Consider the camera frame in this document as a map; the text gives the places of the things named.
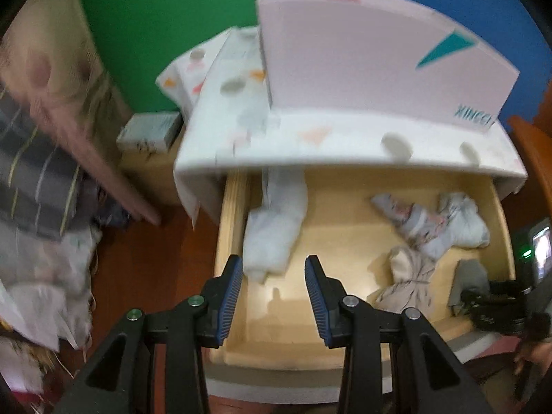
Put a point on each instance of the person's right hand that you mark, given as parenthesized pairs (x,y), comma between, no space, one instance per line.
(531,352)

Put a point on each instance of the pale blue underwear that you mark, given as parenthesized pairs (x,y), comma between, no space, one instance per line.
(273,228)

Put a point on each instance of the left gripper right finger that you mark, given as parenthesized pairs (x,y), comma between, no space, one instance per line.
(396,360)

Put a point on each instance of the white patterned nightstand cabinet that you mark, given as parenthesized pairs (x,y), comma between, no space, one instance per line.
(221,87)

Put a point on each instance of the pink floral curtain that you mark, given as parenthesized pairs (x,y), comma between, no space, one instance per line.
(49,62)

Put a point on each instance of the pink cardboard storage box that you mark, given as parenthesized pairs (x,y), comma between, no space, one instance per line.
(390,57)

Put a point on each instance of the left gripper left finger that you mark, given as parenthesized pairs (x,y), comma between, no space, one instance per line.
(119,377)

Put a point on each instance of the floral grey underwear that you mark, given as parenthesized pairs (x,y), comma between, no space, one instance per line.
(424,230)

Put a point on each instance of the grey plaid blanket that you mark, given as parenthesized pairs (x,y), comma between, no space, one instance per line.
(44,191)

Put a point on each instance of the wooden pull-out drawer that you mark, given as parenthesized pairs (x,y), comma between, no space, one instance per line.
(273,326)

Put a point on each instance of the brown cardboard box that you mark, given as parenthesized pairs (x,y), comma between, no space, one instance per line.
(152,175)

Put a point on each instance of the light blue flat box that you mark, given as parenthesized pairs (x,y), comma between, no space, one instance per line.
(150,132)

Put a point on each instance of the beige pink underwear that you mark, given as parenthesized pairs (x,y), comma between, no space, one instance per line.
(411,272)

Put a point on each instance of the white leaf-print bedsheet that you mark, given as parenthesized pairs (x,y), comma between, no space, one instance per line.
(46,296)

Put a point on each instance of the grey ribbed underwear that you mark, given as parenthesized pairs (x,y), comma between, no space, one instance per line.
(469,275)

